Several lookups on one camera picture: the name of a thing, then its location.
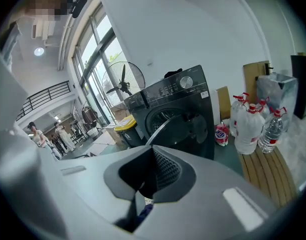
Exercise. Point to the black metal railing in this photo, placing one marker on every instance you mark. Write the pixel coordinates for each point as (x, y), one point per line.
(45, 95)

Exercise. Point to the black round washing machine door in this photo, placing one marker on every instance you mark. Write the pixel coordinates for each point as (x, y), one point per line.
(185, 130)

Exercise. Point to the clothes rack with garments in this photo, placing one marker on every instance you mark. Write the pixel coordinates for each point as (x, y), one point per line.
(89, 116)

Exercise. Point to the wooden slat bench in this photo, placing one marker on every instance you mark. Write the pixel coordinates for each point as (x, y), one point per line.
(266, 174)

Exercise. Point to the black cabinet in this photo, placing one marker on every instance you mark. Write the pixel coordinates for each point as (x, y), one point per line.
(303, 86)

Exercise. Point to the large framed window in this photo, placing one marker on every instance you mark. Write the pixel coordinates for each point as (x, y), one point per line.
(93, 59)

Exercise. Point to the black washing machine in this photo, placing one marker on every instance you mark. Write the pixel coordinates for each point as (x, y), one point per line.
(190, 101)

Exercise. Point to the clear water bottle red cap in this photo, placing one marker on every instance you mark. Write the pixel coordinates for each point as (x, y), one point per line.
(265, 110)
(271, 134)

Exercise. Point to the yellow lid trash bin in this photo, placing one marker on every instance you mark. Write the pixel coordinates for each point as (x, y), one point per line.
(128, 131)

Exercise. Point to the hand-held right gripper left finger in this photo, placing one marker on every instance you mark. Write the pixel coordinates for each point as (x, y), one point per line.
(93, 179)

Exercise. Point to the black head-worn camera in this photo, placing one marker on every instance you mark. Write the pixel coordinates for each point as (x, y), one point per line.
(78, 2)

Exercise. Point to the round ceiling lamp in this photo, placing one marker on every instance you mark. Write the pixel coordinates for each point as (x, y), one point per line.
(39, 51)

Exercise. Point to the large white water jug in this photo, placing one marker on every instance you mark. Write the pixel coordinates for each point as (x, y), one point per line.
(235, 116)
(249, 131)

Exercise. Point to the brown cardboard sheet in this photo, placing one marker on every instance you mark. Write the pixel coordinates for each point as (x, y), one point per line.
(224, 104)

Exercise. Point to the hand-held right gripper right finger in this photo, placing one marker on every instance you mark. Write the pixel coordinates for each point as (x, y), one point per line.
(208, 199)

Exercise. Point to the black standing fan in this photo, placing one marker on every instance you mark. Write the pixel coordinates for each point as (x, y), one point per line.
(123, 82)

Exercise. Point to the black cloth item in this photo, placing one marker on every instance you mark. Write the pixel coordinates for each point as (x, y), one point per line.
(173, 73)

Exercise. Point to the red white detergent bag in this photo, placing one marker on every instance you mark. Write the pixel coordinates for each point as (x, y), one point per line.
(221, 134)

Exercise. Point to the flat cardboard boxes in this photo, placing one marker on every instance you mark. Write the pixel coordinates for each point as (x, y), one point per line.
(104, 141)

